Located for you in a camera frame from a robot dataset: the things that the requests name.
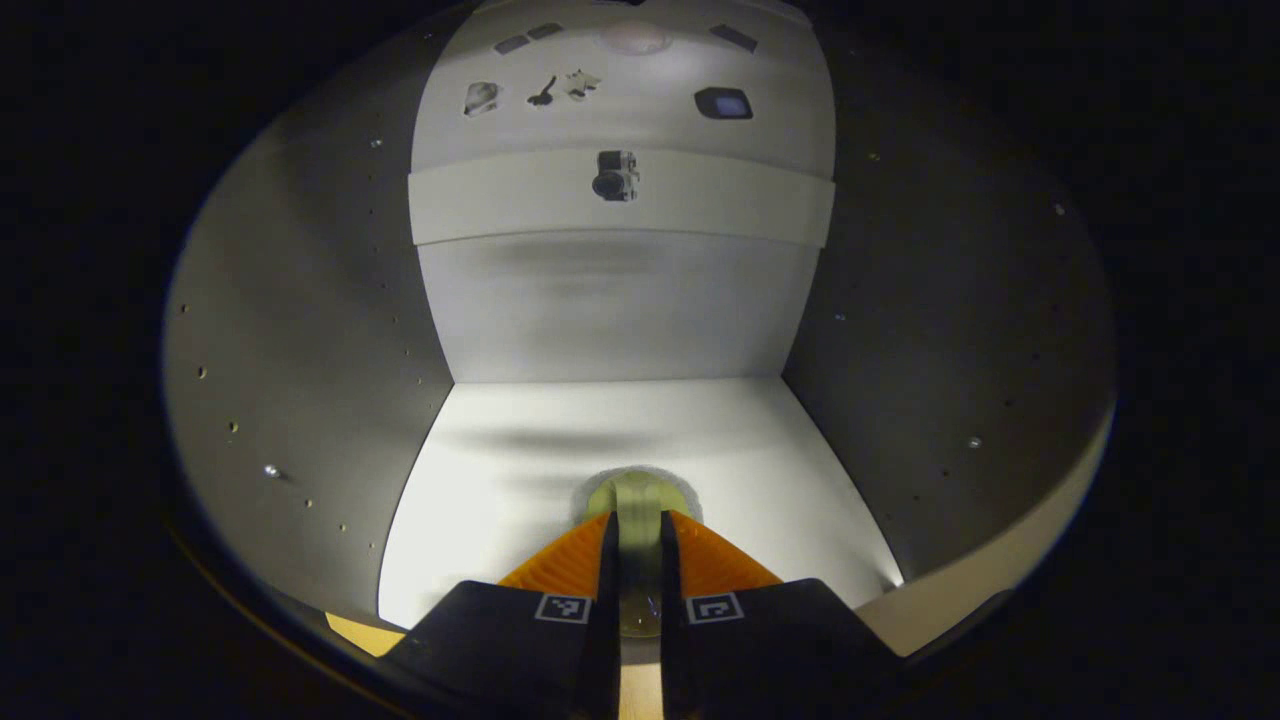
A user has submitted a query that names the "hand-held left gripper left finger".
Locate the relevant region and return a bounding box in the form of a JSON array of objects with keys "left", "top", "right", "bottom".
[{"left": 385, "top": 512, "right": 623, "bottom": 720}]

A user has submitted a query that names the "white cabinet shelf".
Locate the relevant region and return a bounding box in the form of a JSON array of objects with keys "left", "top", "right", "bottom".
[{"left": 408, "top": 148, "right": 836, "bottom": 248}]

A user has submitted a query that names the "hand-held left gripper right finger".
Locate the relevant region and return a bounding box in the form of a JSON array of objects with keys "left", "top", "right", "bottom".
[{"left": 658, "top": 510, "right": 906, "bottom": 720}]

